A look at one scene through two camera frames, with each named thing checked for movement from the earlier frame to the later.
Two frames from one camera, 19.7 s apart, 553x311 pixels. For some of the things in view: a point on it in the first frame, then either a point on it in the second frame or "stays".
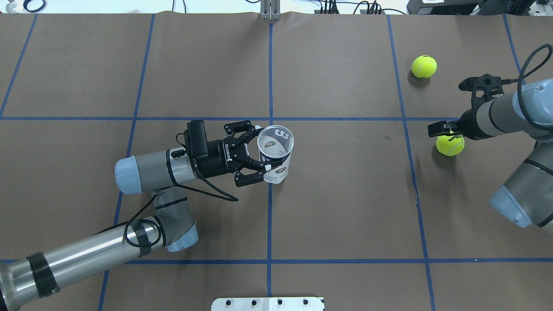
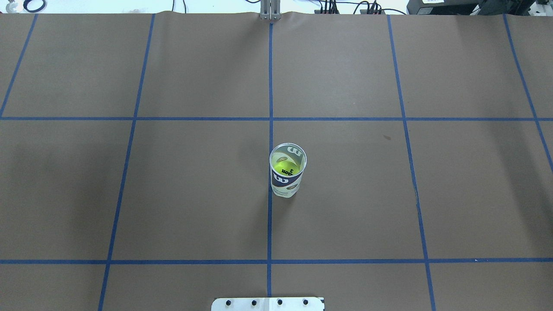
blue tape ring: (25, 6) stays
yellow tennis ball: (424, 66) -> (286, 168)
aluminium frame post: (270, 10) stays
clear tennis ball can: (275, 142) -> (287, 162)
